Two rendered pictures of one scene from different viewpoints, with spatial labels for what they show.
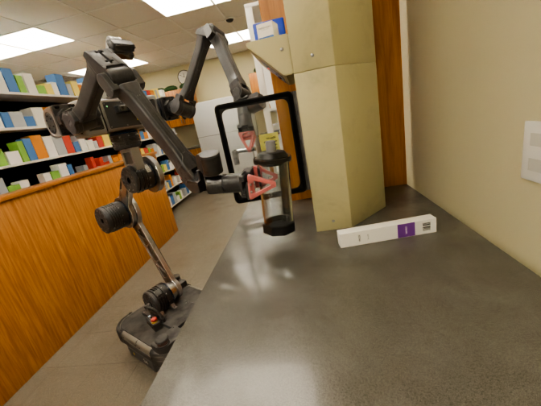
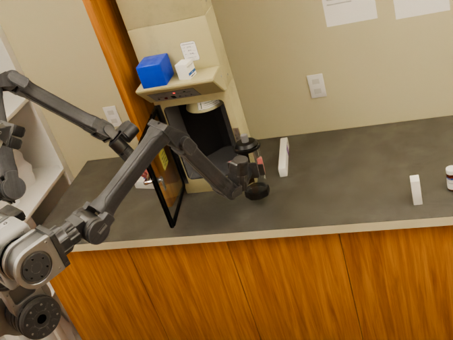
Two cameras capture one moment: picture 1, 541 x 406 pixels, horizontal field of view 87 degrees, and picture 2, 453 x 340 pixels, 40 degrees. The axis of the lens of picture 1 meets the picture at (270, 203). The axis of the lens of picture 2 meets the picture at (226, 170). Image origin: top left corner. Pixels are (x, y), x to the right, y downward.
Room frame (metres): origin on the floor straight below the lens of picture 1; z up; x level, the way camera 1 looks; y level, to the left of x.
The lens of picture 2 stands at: (0.41, 2.06, 2.37)
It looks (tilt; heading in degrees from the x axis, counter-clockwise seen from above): 30 degrees down; 283
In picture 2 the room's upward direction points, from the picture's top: 18 degrees counter-clockwise
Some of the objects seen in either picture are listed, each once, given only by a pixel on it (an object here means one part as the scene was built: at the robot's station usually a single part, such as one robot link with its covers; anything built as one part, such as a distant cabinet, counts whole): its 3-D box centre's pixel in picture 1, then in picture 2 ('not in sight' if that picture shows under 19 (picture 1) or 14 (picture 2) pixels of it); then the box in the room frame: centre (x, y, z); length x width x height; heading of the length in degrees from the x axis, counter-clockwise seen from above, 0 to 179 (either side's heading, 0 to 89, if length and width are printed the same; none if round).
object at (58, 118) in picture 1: (70, 118); (61, 239); (1.24, 0.73, 1.45); 0.09 x 0.08 x 0.12; 141
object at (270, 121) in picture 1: (262, 150); (163, 167); (1.15, -0.01, 1.19); 0.30 x 0.01 x 0.40; 88
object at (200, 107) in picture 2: not in sight; (204, 96); (0.95, -0.25, 1.34); 0.18 x 0.18 x 0.05
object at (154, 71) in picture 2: (271, 39); (155, 71); (1.07, -0.11, 1.56); 0.10 x 0.10 x 0.09; 81
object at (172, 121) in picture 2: not in sight; (211, 125); (0.97, -0.27, 1.19); 0.26 x 0.24 x 0.35; 171
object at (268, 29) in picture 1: (268, 35); (185, 69); (0.95, -0.09, 1.54); 0.05 x 0.05 x 0.06; 66
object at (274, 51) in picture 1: (274, 67); (180, 90); (1.00, -0.10, 1.46); 0.32 x 0.11 x 0.10; 171
